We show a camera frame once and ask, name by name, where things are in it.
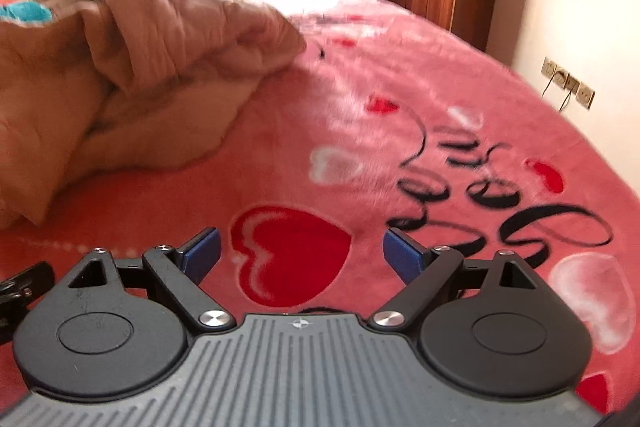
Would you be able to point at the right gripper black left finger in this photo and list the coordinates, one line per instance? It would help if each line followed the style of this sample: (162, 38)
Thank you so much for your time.
(156, 293)

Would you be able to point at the pink heart-print bed blanket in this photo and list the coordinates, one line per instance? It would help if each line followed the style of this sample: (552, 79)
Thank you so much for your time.
(385, 121)

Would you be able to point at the pink quilted garment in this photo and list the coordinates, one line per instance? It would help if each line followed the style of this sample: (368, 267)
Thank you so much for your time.
(127, 83)

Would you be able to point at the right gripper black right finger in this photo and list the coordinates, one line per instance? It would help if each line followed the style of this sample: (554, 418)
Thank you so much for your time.
(436, 276)

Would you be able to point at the wall power sockets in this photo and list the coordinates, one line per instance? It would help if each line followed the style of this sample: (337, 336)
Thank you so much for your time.
(574, 88)

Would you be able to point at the teal cartoon-print quilt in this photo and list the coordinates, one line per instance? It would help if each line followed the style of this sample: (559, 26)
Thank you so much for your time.
(26, 11)

